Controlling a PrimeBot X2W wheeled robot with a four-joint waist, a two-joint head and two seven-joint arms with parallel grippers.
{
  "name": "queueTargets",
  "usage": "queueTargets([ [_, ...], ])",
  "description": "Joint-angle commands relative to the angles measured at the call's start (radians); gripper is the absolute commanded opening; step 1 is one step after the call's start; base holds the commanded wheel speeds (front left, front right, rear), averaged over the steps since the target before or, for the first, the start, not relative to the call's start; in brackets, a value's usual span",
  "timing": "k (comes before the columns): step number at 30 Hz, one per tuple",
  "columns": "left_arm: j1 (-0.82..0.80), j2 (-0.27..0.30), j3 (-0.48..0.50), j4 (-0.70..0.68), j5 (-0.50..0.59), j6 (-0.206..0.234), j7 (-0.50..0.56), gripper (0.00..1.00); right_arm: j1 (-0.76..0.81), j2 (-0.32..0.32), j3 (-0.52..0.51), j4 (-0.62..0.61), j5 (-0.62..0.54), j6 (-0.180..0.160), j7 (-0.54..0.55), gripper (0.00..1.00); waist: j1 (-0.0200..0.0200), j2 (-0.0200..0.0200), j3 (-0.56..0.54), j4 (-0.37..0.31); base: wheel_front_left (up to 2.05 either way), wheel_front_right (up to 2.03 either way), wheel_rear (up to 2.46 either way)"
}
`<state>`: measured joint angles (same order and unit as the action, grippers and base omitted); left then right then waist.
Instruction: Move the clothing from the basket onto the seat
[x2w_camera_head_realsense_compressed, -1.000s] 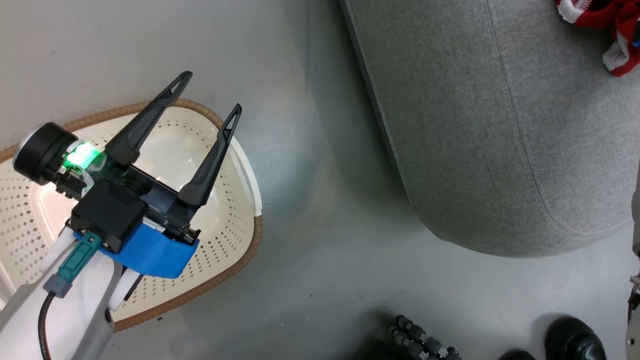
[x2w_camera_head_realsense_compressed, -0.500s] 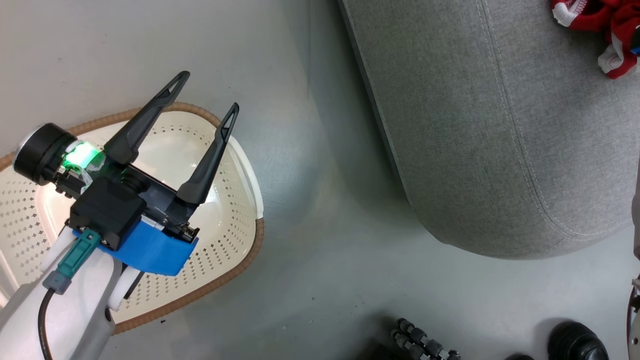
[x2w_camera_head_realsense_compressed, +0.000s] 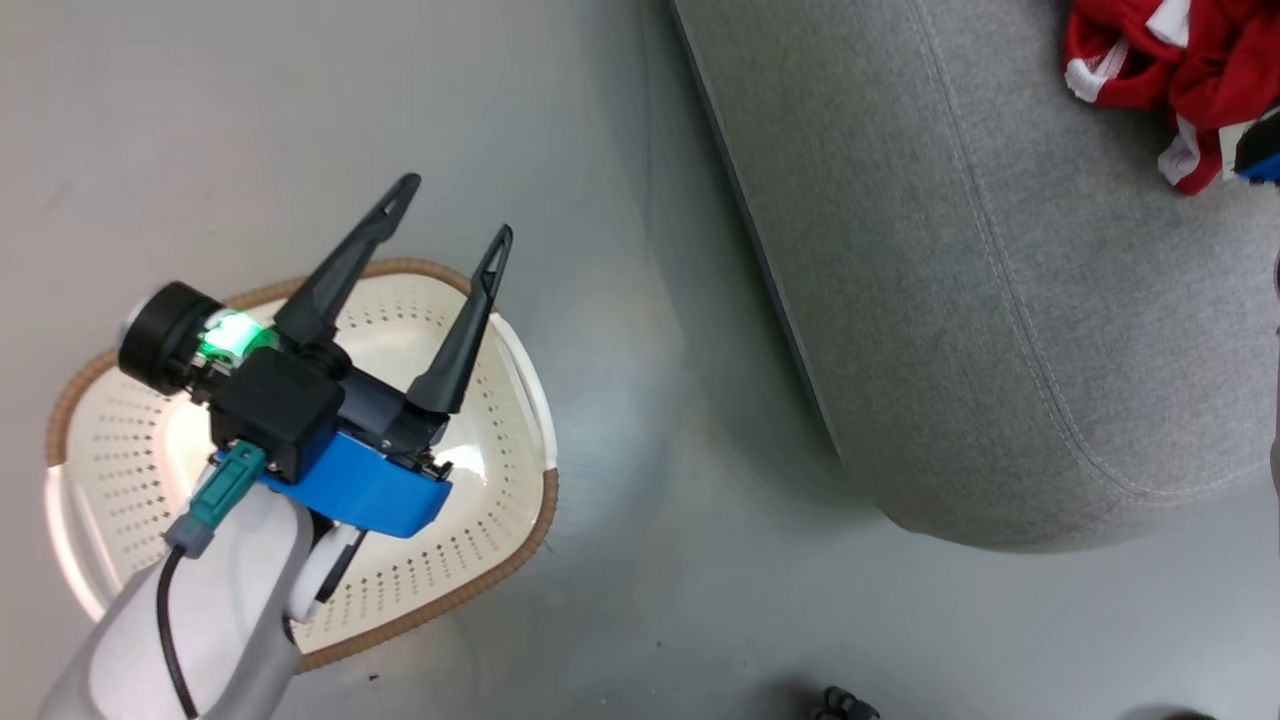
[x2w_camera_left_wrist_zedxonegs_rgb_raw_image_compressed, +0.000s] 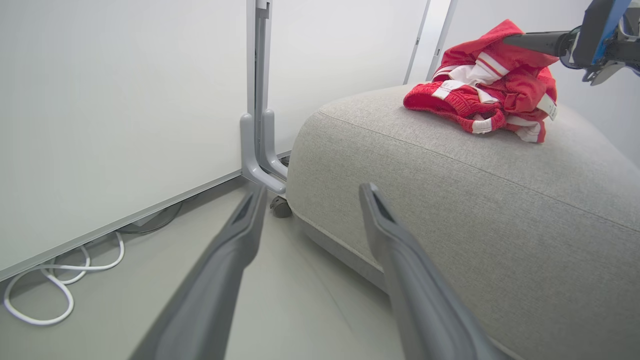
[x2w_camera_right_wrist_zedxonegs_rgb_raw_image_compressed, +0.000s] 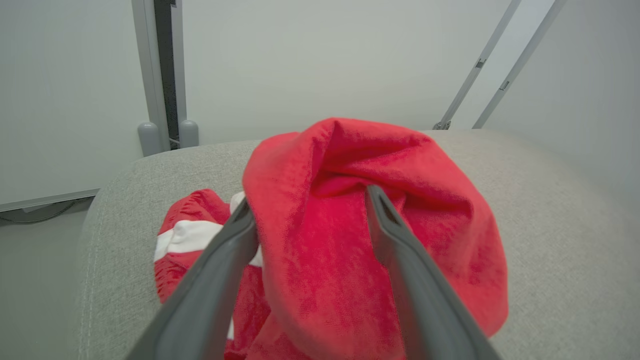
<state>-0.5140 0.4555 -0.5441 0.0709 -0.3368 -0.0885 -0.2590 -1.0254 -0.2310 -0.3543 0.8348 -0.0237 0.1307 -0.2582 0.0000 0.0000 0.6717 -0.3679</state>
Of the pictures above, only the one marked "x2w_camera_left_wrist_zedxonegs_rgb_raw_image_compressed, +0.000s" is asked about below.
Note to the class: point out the black caster wheel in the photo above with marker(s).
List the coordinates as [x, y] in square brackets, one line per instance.
[281, 207]

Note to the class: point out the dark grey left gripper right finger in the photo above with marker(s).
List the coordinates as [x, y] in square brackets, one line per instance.
[425, 310]

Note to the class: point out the red sports garment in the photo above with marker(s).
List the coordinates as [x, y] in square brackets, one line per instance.
[520, 85]

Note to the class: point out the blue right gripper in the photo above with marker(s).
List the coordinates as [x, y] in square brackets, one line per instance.
[592, 35]

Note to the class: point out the grey partition foot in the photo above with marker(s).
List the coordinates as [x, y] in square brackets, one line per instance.
[248, 150]
[270, 145]

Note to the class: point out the grey fabric sofa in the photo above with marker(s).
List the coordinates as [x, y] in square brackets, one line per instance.
[500, 210]

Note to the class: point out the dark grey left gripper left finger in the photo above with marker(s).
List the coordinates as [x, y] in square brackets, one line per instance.
[210, 300]

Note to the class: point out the wide white partition panel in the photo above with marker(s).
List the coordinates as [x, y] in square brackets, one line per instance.
[115, 110]

